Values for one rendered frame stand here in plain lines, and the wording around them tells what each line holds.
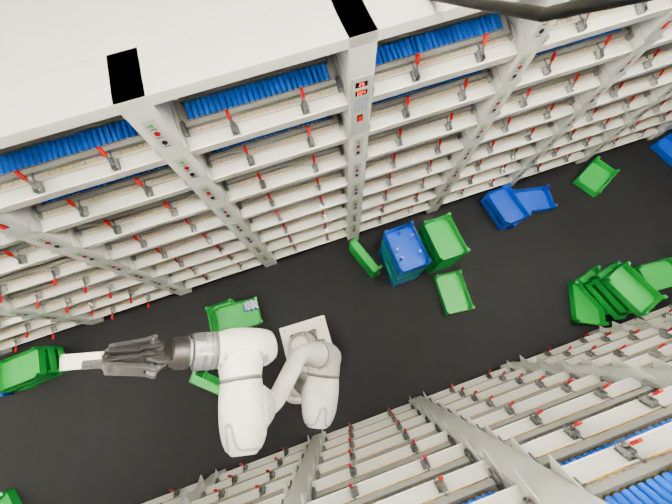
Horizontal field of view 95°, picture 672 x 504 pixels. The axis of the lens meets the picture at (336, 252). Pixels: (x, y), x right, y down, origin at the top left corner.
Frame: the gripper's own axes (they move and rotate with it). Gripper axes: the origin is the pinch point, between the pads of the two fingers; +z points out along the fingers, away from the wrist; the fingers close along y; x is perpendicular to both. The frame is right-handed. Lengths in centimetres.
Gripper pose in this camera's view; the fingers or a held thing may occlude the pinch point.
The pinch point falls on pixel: (82, 360)
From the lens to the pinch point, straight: 85.4
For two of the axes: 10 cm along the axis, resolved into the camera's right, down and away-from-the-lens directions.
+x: -2.5, 9.3, 2.8
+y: 4.6, 3.7, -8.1
